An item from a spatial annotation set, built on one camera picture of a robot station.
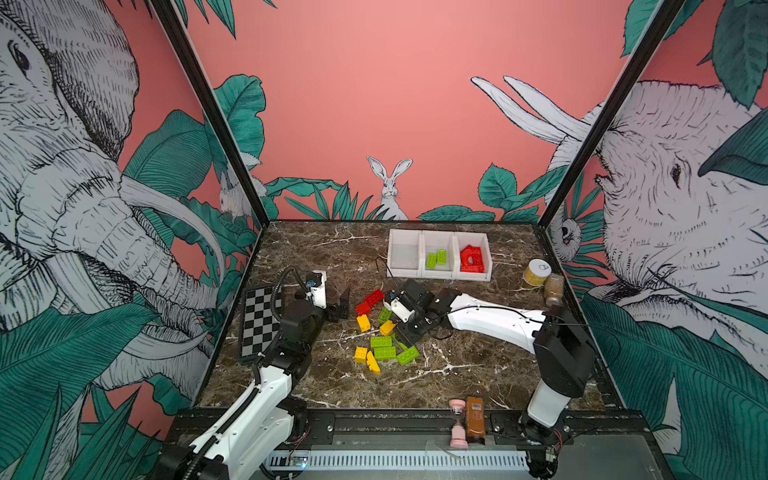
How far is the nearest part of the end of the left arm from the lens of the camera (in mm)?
684

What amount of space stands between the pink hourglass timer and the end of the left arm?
14.7 inches

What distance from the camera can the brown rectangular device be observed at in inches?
28.6

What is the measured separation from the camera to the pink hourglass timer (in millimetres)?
717

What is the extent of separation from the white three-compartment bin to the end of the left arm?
1.04 feet
